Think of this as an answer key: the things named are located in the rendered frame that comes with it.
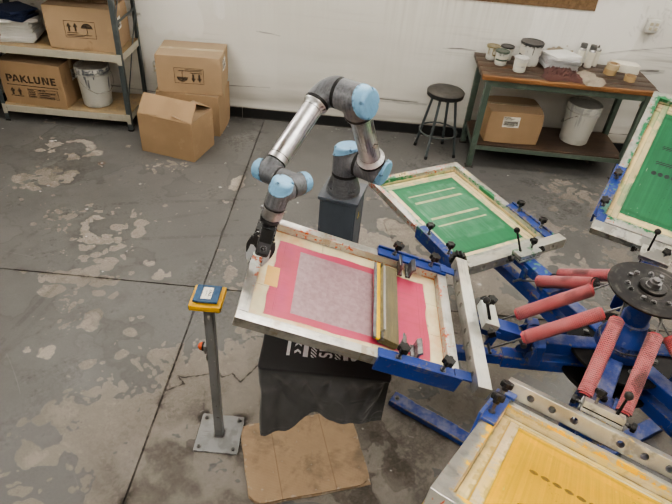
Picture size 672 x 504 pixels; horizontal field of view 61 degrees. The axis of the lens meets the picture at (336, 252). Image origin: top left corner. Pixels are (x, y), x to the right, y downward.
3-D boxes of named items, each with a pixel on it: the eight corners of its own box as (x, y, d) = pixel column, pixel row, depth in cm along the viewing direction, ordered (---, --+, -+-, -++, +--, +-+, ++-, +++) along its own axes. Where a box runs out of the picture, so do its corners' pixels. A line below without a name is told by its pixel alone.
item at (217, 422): (192, 451, 280) (172, 311, 221) (203, 413, 297) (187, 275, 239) (236, 455, 280) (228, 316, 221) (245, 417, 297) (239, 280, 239)
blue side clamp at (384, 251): (372, 264, 232) (379, 251, 228) (372, 256, 236) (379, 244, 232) (439, 285, 237) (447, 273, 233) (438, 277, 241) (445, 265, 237)
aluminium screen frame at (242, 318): (231, 325, 181) (234, 317, 178) (261, 220, 227) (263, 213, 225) (456, 388, 193) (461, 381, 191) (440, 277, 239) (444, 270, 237)
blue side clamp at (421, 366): (371, 369, 188) (379, 356, 184) (371, 358, 192) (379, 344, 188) (453, 392, 193) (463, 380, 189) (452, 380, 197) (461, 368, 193)
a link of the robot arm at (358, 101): (367, 160, 250) (343, 69, 203) (396, 172, 244) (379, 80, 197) (353, 181, 246) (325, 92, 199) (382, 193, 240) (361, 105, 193)
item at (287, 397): (263, 437, 229) (262, 368, 203) (264, 430, 232) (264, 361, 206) (376, 448, 229) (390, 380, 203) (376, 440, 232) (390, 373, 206)
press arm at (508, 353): (295, 348, 224) (296, 337, 220) (297, 337, 229) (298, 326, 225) (607, 377, 224) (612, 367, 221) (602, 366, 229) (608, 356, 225)
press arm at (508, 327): (472, 331, 213) (479, 322, 210) (470, 320, 218) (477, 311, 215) (514, 343, 216) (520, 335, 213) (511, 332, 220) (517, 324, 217)
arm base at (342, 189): (331, 178, 262) (333, 159, 256) (363, 185, 260) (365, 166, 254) (322, 194, 251) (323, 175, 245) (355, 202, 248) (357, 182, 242)
